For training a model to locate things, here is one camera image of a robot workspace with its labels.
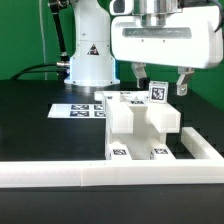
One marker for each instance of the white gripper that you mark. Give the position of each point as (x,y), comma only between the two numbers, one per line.
(166,32)

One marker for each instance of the white tagged cube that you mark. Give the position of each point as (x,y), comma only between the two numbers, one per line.
(158,91)

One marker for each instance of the white chair seat part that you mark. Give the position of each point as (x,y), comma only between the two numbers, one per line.
(140,143)

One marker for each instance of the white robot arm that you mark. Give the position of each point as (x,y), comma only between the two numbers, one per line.
(93,63)

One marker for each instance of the white flat tagged plate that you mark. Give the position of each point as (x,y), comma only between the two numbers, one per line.
(76,111)

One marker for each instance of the white boundary fence frame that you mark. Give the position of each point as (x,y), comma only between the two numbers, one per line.
(207,166)

